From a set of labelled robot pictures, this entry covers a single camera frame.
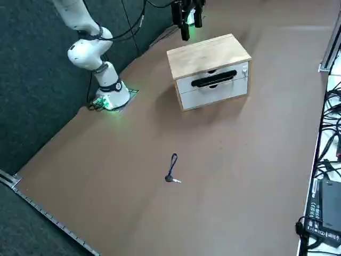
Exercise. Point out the red plug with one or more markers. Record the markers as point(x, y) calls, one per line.
point(339, 150)

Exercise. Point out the black box adapter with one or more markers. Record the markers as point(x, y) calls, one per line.
point(331, 202)

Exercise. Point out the metal camera post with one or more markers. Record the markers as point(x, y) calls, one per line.
point(329, 57)

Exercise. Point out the metal table edge rail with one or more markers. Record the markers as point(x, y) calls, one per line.
point(48, 215)

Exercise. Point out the clear adhesive hook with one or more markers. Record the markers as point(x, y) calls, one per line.
point(244, 72)

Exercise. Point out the black labelled power strip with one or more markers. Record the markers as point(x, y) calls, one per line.
point(315, 208)

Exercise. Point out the wooden drawer box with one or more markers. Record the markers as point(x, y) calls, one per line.
point(202, 53)

